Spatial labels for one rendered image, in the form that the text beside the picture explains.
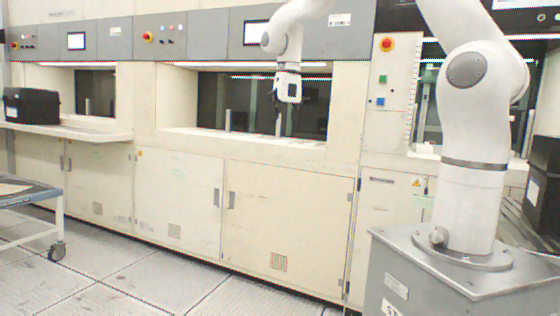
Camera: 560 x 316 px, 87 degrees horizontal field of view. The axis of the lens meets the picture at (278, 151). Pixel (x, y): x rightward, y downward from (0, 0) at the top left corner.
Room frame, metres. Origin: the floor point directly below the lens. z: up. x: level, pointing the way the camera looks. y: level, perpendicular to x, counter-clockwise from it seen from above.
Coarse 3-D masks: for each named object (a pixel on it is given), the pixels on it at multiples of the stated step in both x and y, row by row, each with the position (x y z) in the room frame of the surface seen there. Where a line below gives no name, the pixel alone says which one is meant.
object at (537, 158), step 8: (536, 136) 0.92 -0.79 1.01; (544, 136) 0.83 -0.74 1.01; (552, 136) 0.77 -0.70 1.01; (536, 144) 0.90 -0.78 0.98; (544, 144) 0.81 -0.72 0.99; (552, 144) 0.75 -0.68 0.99; (536, 152) 0.88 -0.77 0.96; (544, 152) 0.80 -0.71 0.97; (552, 152) 0.74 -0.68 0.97; (528, 160) 0.97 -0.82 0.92; (536, 160) 0.86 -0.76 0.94; (544, 160) 0.78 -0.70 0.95; (552, 160) 0.74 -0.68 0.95; (536, 168) 0.84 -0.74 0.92; (544, 168) 0.77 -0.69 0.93; (552, 168) 0.74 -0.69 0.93; (552, 176) 0.73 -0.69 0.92
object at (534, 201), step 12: (528, 180) 0.94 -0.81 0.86; (540, 180) 0.80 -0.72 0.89; (552, 180) 0.74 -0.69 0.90; (528, 192) 0.91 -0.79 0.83; (540, 192) 0.78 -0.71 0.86; (552, 192) 0.73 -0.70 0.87; (528, 204) 0.88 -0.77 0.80; (540, 204) 0.76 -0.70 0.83; (552, 204) 0.73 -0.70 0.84; (528, 216) 0.86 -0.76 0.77; (540, 216) 0.75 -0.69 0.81; (552, 216) 0.73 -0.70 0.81; (540, 228) 0.74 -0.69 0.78; (552, 228) 0.73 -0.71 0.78
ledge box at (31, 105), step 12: (12, 96) 2.11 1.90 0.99; (24, 96) 2.09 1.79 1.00; (36, 96) 2.15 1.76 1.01; (48, 96) 2.22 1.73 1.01; (12, 108) 2.12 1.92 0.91; (24, 108) 2.09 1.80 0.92; (36, 108) 2.15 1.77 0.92; (48, 108) 2.22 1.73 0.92; (12, 120) 2.14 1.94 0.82; (24, 120) 2.09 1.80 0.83; (36, 120) 2.15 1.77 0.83; (48, 120) 2.22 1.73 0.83
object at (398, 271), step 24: (384, 240) 0.64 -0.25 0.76; (408, 240) 0.64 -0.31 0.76; (384, 264) 0.64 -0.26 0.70; (408, 264) 0.58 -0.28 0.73; (432, 264) 0.54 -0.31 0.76; (528, 264) 0.56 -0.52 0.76; (552, 264) 0.57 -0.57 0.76; (384, 288) 0.63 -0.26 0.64; (408, 288) 0.57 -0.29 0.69; (432, 288) 0.52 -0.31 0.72; (456, 288) 0.47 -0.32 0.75; (480, 288) 0.46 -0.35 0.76; (504, 288) 0.47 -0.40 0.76; (528, 288) 0.50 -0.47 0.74; (552, 288) 0.53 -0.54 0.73; (384, 312) 0.62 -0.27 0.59; (408, 312) 0.56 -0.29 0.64; (432, 312) 0.51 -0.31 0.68; (456, 312) 0.47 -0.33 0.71; (480, 312) 0.46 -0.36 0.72; (504, 312) 0.48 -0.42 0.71; (528, 312) 0.51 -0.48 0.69; (552, 312) 0.54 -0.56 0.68
